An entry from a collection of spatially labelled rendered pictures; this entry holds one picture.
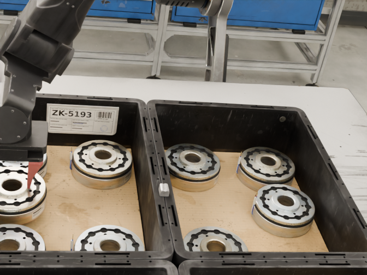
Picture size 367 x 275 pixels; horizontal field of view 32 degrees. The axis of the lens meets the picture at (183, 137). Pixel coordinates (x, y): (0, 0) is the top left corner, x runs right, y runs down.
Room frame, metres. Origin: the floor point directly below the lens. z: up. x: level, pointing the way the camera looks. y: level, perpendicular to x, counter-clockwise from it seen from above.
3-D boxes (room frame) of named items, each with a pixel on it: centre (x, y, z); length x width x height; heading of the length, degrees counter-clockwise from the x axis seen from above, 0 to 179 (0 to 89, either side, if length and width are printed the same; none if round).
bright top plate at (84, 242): (0.68, 0.08, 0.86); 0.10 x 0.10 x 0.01
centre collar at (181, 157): (0.93, -0.02, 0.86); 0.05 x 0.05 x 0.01
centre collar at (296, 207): (0.86, -0.19, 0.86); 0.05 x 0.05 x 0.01
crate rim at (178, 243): (0.84, -0.11, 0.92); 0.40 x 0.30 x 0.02; 14
